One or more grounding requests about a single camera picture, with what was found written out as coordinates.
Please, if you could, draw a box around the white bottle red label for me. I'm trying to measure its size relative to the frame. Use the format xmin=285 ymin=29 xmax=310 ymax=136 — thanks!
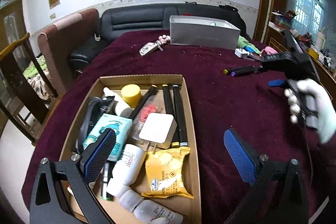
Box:
xmin=106 ymin=144 xmax=147 ymax=198

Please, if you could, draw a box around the person's right hand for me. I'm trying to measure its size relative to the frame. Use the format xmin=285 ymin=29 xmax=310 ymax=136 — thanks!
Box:
xmin=284 ymin=79 xmax=336 ymax=144

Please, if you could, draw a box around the black green tube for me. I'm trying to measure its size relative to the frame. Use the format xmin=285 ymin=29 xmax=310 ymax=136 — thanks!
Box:
xmin=101 ymin=161 xmax=113 ymax=201

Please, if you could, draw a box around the white square adapter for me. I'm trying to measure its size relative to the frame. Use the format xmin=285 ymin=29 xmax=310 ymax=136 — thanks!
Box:
xmin=138 ymin=112 xmax=177 ymax=149

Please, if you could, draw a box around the pink keychain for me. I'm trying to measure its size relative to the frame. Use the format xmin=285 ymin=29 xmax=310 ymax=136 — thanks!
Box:
xmin=157 ymin=34 xmax=171 ymax=45

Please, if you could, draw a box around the black foil packet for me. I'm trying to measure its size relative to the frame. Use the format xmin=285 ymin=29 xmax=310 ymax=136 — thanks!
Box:
xmin=75 ymin=97 xmax=117 ymax=153

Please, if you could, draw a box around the white car key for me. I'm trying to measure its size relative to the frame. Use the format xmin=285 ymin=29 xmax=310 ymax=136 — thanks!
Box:
xmin=139 ymin=42 xmax=163 ymax=57

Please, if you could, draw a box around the black leather sofa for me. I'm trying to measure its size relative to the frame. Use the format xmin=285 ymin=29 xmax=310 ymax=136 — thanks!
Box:
xmin=70 ymin=4 xmax=247 ymax=75

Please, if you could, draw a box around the person's right forearm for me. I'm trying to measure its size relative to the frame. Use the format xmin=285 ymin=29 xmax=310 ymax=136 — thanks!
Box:
xmin=307 ymin=132 xmax=336 ymax=203

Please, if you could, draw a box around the grey rectangular box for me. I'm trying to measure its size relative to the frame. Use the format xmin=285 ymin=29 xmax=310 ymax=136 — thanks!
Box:
xmin=169 ymin=15 xmax=241 ymax=51

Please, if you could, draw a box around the yellow snack packet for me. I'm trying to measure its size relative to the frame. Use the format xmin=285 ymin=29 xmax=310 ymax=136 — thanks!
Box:
xmin=141 ymin=147 xmax=195 ymax=199

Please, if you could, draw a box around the black marker grey cap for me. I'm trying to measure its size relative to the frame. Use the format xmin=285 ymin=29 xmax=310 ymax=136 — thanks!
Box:
xmin=172 ymin=84 xmax=190 ymax=148

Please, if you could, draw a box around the teal tissue pack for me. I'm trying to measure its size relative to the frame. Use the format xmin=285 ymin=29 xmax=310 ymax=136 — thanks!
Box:
xmin=82 ymin=113 xmax=133 ymax=161

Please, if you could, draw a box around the maroon tablecloth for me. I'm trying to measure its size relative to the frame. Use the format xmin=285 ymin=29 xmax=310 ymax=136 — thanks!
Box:
xmin=21 ymin=30 xmax=331 ymax=224

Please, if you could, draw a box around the plain white bottle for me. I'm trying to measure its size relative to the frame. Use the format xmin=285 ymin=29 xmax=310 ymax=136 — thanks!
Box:
xmin=102 ymin=87 xmax=133 ymax=118

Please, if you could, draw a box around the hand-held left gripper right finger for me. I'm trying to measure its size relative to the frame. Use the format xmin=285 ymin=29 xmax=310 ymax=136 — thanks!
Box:
xmin=223 ymin=128 xmax=309 ymax=224

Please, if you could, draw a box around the small white charger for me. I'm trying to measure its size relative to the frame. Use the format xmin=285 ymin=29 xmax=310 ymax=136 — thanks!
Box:
xmin=234 ymin=48 xmax=249 ymax=59

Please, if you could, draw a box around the black cable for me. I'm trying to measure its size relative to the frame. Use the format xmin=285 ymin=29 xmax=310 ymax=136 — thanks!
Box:
xmin=303 ymin=123 xmax=314 ymax=185

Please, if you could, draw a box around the yellow tape roll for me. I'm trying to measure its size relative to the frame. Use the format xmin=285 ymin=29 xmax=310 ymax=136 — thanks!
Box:
xmin=121 ymin=84 xmax=142 ymax=109

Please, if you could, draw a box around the floral bedding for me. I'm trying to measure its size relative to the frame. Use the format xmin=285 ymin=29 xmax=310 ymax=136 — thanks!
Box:
xmin=22 ymin=55 xmax=54 ymax=101

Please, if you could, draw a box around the wooden shelf cabinet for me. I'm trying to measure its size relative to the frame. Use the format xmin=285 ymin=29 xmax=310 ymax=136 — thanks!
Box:
xmin=253 ymin=0 xmax=336 ymax=98

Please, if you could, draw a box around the brown armchair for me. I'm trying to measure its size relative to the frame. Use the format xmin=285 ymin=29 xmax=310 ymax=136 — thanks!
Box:
xmin=37 ymin=8 xmax=100 ymax=98

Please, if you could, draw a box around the wooden chair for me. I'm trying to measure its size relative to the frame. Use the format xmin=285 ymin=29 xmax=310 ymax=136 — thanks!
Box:
xmin=0 ymin=32 xmax=62 ymax=146

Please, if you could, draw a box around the glass door wooden cabinet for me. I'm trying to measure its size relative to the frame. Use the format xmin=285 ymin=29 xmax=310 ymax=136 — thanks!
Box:
xmin=0 ymin=0 xmax=27 ymax=41

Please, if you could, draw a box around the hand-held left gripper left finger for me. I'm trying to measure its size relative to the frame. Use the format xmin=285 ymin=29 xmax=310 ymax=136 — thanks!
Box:
xmin=30 ymin=128 xmax=117 ymax=224

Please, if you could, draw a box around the black marker purple cap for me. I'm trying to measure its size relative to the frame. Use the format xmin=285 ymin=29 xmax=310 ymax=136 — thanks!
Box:
xmin=231 ymin=68 xmax=259 ymax=77

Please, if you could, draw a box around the green cloth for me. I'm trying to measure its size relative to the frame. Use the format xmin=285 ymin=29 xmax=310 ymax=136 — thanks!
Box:
xmin=238 ymin=35 xmax=254 ymax=48

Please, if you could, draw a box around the cardboard box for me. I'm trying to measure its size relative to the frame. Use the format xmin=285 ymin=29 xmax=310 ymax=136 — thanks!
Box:
xmin=59 ymin=74 xmax=202 ymax=224

